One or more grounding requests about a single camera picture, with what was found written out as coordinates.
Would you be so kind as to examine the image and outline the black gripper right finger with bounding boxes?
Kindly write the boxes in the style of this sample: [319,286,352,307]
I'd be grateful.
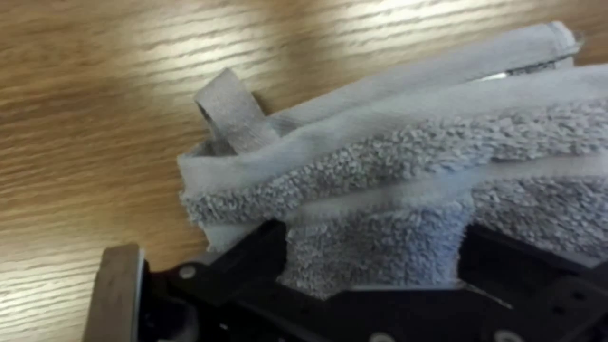
[405,223,608,342]

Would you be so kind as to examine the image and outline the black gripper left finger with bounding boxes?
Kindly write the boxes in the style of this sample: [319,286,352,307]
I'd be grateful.
[141,219,331,342]

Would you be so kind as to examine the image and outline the grey towel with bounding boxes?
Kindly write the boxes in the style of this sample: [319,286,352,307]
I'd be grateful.
[177,22,608,297]

